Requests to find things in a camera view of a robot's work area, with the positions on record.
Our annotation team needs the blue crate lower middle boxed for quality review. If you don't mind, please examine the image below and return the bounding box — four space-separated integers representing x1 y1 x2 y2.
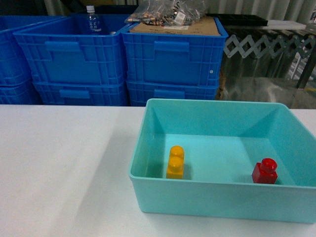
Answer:
33 82 128 106

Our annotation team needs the black tray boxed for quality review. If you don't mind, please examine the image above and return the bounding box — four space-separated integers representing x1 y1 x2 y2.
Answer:
206 13 268 27

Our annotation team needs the blue crate upper middle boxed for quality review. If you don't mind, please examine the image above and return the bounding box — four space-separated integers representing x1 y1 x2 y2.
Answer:
14 14 127 85

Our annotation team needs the blue crate lower right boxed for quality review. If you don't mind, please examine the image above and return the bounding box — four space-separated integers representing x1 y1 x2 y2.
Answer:
126 81 218 107

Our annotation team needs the blue crate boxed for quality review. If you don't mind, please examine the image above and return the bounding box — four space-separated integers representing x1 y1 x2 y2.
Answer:
0 80 43 105
122 17 228 87
14 14 127 85
126 81 218 107
33 82 128 106
0 15 61 86

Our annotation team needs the clear bag of parts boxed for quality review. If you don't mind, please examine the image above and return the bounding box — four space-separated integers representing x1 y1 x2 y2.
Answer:
125 0 209 26

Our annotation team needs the yellow two-stud block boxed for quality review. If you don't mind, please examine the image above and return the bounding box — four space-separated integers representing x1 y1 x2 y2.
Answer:
166 145 185 179

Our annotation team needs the white foam board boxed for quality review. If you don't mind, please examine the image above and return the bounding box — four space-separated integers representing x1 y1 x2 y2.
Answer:
262 20 306 30

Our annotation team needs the blue crate upper right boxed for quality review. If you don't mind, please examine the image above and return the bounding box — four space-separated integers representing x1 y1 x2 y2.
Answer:
122 17 228 87

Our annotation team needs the blue crate lower left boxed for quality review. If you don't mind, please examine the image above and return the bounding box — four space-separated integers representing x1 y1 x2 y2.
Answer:
0 80 43 105

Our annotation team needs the grey expandable roller conveyor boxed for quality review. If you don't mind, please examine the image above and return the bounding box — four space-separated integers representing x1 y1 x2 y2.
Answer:
224 28 316 59

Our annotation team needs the teal plastic box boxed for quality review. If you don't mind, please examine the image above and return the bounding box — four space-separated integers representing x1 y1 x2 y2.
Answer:
129 99 316 223

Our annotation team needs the red toy block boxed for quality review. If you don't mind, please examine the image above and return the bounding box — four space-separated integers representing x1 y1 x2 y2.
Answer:
251 158 278 184

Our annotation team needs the blue crate upper left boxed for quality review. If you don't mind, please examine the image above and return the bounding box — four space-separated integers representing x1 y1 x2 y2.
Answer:
0 15 61 86

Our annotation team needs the brown cardboard sheet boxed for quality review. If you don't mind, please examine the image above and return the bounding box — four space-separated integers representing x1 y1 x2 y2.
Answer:
129 17 220 36

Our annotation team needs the clear water bottle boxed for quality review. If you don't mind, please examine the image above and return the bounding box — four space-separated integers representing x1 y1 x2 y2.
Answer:
86 5 102 35

